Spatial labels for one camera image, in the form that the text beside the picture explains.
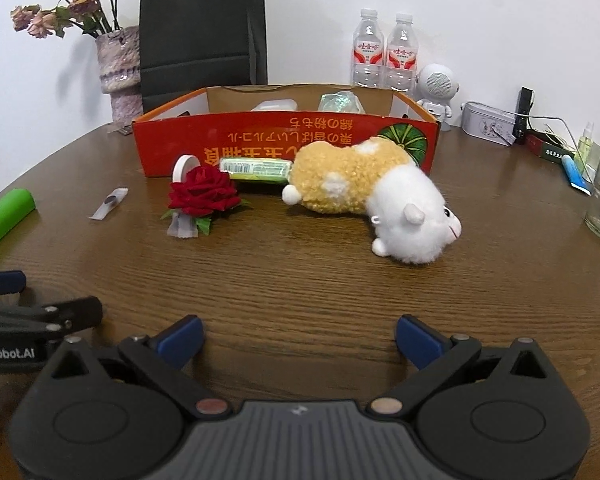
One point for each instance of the white tape roll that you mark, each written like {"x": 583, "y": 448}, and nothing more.
{"x": 180, "y": 167}

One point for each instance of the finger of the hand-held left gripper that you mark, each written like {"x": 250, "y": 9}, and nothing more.
{"x": 65, "y": 312}
{"x": 0, "y": 283}

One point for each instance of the blue white tube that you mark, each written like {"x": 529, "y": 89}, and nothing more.
{"x": 575, "y": 174}

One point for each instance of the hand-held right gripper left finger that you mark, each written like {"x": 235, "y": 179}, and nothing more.
{"x": 181, "y": 341}

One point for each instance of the orange white plush hamster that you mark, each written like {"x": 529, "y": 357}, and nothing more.
{"x": 340, "y": 176}

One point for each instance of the green foam roller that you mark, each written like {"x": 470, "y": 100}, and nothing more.
{"x": 2, "y": 220}

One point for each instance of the small clear plastic sachet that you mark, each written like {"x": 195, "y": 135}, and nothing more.
{"x": 108, "y": 204}

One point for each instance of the white robot speaker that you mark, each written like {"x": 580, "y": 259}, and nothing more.
{"x": 437, "y": 85}

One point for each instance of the black paper bag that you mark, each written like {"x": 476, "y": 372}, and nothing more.
{"x": 200, "y": 25}

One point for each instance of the black upright device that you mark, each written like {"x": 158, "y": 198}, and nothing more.
{"x": 523, "y": 110}

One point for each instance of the clear water bottle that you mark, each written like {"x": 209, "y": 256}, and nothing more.
{"x": 367, "y": 55}
{"x": 401, "y": 60}

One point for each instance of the green snack packet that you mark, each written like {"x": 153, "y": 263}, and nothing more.
{"x": 255, "y": 168}

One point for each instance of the small clear spray bottle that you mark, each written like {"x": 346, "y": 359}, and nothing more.
{"x": 586, "y": 145}

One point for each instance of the red cardboard box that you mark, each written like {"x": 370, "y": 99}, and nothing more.
{"x": 180, "y": 145}

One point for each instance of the dark red flat box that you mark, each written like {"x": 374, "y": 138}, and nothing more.
{"x": 547, "y": 149}

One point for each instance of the shiny green plastic bag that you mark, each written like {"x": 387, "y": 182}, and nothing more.
{"x": 341, "y": 102}

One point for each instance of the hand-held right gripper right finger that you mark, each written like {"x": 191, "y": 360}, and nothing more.
{"x": 419, "y": 343}

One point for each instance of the red artificial rose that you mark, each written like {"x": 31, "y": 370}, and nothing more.
{"x": 202, "y": 192}

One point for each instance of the white tin box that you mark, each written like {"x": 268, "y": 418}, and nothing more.
{"x": 486, "y": 122}

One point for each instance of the mottled pink vase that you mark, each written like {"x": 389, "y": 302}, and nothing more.
{"x": 118, "y": 60}

